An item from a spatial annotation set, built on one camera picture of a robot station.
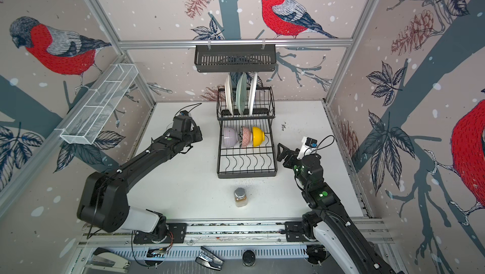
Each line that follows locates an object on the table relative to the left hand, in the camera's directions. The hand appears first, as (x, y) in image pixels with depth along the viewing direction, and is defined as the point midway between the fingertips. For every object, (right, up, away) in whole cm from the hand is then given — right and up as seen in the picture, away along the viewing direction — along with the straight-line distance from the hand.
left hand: (198, 130), depth 88 cm
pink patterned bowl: (+23, -4, +4) cm, 23 cm away
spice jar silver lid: (+21, -26, -15) cm, 37 cm away
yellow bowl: (+29, -4, +5) cm, 30 cm away
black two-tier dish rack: (+24, -17, +5) cm, 29 cm away
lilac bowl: (+15, -4, +4) cm, 16 cm away
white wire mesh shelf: (-39, +10, -11) cm, 42 cm away
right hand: (+39, -7, -11) cm, 41 cm away
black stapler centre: (+9, -46, -21) cm, 51 cm away
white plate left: (+16, +16, -12) cm, 26 cm away
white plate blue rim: (+26, +16, -13) cm, 33 cm away
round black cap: (+24, -40, -27) cm, 54 cm away
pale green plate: (+21, +16, -13) cm, 29 cm away
